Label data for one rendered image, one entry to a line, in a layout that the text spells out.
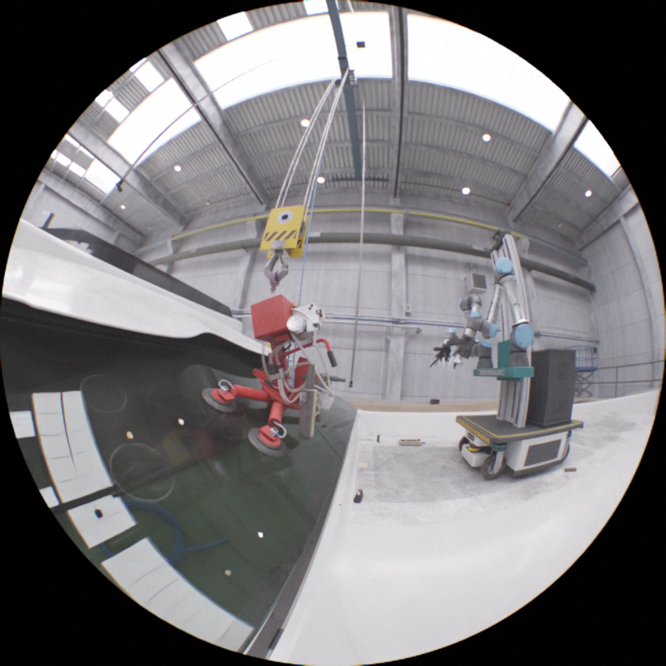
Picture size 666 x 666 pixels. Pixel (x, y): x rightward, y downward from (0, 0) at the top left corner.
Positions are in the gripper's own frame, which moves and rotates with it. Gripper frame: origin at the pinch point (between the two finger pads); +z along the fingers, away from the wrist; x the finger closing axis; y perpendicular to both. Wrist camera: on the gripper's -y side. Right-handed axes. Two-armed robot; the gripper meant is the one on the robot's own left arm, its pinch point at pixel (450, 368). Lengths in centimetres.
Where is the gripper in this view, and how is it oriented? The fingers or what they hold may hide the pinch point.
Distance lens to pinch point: 129.3
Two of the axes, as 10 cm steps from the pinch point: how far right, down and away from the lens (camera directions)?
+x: 7.0, 2.3, 6.8
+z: -4.1, 9.0, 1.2
